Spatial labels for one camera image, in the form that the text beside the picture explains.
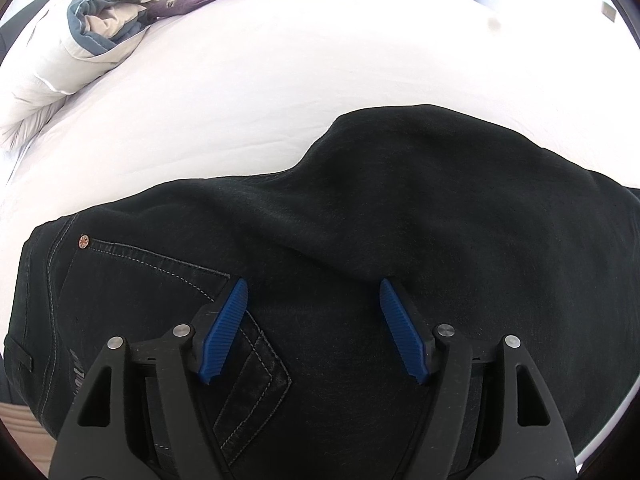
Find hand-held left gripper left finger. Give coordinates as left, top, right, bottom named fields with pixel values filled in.
left=48, top=278, right=250, bottom=480

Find black denim pants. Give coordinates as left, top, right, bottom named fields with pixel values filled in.
left=4, top=104, right=640, bottom=480

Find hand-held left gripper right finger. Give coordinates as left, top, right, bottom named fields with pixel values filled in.
left=379, top=278, right=578, bottom=480

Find white pillow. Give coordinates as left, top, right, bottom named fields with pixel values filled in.
left=0, top=0, right=151, bottom=152

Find white bed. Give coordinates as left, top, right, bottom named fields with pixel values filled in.
left=0, top=0, right=640, bottom=476

